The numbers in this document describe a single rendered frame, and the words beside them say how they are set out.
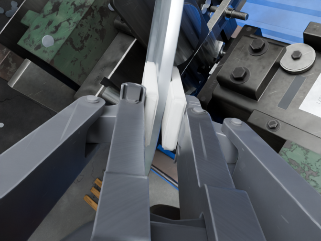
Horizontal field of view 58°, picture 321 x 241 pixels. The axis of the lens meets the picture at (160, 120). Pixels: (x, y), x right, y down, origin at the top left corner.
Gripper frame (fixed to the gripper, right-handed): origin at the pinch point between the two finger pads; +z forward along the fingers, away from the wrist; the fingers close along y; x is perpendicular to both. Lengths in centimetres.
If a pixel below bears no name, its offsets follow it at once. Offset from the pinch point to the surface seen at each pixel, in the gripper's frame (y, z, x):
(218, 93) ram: 13.5, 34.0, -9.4
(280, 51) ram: 21.2, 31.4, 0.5
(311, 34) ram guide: 24.8, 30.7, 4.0
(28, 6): -35, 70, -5
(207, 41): 12, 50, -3
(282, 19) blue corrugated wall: 86, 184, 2
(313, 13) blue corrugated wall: 101, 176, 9
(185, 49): 7.2, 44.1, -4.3
